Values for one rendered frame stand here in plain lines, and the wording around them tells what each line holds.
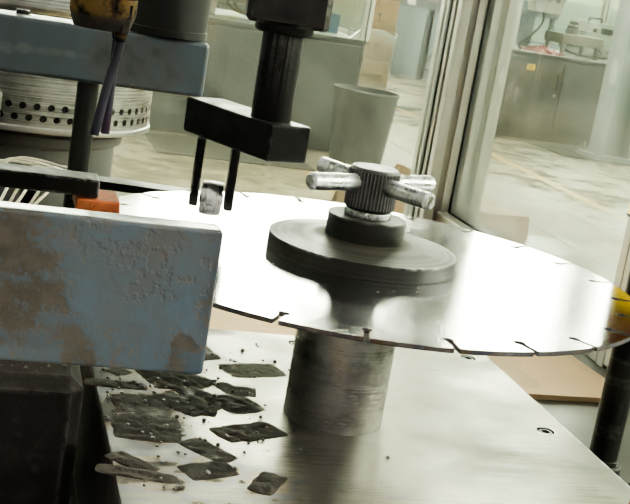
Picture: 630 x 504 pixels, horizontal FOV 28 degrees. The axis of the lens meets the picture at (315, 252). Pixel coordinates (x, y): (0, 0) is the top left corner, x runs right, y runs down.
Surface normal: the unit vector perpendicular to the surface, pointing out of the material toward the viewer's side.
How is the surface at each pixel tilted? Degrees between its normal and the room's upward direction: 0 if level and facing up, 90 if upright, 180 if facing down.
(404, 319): 0
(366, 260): 5
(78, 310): 90
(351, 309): 0
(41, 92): 90
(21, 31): 90
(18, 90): 90
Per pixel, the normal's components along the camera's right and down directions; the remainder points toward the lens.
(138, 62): 0.24, 0.25
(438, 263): 0.24, -0.94
